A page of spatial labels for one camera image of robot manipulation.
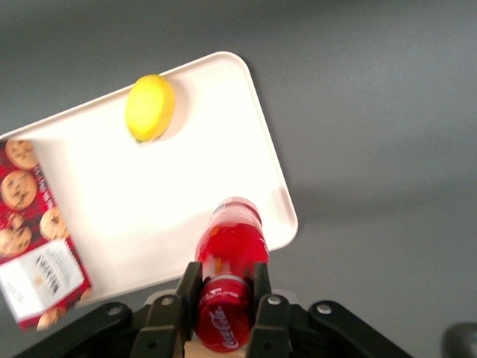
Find yellow lemon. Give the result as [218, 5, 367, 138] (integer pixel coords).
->
[124, 74, 177, 144]

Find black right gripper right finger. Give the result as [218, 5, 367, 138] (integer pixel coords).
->
[247, 261, 411, 358]

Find cream plastic tray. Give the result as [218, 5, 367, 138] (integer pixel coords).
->
[0, 51, 300, 307]

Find red cookie box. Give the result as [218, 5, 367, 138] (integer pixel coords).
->
[0, 138, 93, 333]

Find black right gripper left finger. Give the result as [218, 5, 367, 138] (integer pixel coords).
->
[13, 261, 204, 358]

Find red coke bottle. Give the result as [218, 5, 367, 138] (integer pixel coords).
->
[194, 196, 270, 354]

